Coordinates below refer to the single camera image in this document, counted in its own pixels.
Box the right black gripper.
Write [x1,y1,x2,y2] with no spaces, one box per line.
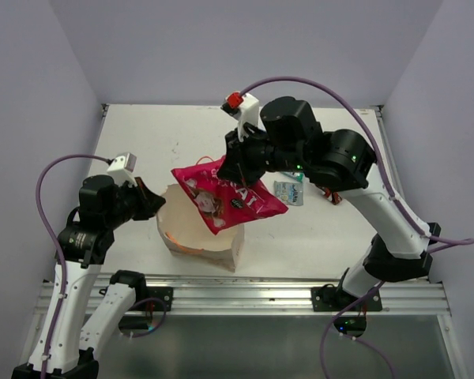
[217,121,307,188]

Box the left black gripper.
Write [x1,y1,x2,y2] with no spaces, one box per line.
[104,175,166,228]

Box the pink snack bag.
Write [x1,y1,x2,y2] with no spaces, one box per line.
[171,158,288,235]

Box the orange Doritos chip bag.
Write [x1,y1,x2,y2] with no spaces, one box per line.
[319,186,342,205]

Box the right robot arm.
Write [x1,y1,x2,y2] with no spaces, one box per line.
[217,93,441,310]

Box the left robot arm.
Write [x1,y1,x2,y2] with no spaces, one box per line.
[12,174,166,378]

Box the green Fox's candy bag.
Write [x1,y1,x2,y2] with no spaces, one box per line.
[281,171,304,182]

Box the small silver snack packet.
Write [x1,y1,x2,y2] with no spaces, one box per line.
[273,181,303,206]

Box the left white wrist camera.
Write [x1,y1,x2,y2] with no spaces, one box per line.
[107,152,137,187]

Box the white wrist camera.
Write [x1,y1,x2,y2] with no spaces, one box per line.
[107,152,137,187]
[220,92,260,142]

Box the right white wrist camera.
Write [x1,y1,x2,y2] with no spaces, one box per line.
[220,92,260,142]

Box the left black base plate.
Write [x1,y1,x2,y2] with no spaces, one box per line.
[133,287,174,312]

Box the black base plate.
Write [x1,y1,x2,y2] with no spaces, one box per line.
[133,287,174,312]
[310,283,383,312]

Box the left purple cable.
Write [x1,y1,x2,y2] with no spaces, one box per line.
[36,153,112,379]

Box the purple cable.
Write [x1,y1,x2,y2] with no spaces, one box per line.
[239,76,474,379]
[36,153,112,379]

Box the aluminium mounting rail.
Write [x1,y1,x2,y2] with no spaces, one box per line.
[35,256,447,317]

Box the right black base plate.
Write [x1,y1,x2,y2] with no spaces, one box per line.
[310,283,383,312]

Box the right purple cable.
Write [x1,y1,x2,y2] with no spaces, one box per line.
[239,76,474,379]

